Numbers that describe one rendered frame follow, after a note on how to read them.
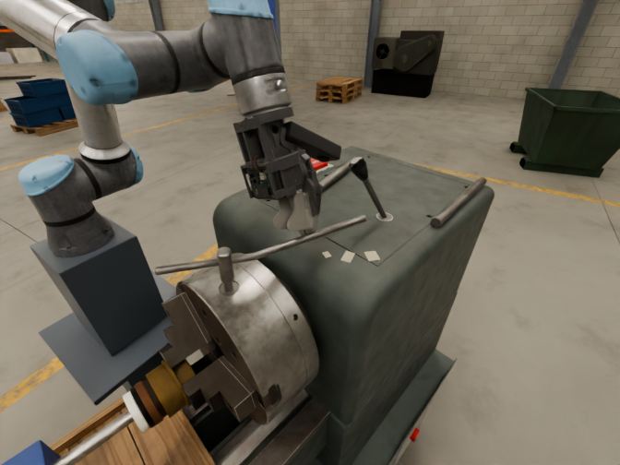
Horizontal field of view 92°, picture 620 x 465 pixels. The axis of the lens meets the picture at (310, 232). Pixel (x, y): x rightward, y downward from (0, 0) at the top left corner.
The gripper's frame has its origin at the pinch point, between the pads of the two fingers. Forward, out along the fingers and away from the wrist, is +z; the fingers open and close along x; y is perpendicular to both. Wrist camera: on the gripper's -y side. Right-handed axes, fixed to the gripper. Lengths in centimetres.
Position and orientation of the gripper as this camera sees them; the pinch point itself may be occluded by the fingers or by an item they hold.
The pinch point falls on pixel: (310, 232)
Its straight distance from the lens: 51.5
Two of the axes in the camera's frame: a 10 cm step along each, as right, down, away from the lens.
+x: 6.7, 1.1, -7.3
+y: -7.0, 4.1, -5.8
